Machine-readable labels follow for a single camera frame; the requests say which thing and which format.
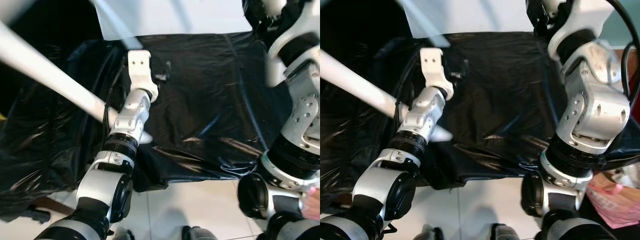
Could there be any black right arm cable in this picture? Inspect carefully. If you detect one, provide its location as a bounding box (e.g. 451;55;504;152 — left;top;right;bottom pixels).
606;0;640;102

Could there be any pink plastic bag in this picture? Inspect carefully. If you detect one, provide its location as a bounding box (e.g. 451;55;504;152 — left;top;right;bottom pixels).
300;187;320;222
585;170;640;230

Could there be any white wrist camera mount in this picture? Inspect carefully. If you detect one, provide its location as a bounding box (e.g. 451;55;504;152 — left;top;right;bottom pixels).
127;50;160;103
266;0;320;57
420;47;455;101
547;0;617;62

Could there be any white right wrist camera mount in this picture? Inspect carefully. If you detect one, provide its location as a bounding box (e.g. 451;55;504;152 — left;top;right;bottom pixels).
547;0;617;62
266;0;320;57

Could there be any brown wooden table leg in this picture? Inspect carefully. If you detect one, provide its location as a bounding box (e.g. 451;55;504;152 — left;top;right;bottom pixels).
31;196;77;217

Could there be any grey right robot foot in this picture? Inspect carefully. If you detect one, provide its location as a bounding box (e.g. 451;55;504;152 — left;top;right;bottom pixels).
490;223;522;240
181;226;217;240

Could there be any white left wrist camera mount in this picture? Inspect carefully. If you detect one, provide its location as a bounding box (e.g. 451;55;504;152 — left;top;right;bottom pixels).
420;47;455;101
127;50;160;103

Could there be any black shiny table cloth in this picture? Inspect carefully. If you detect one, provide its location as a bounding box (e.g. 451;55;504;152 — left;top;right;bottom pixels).
320;32;640;192
0;32;320;221

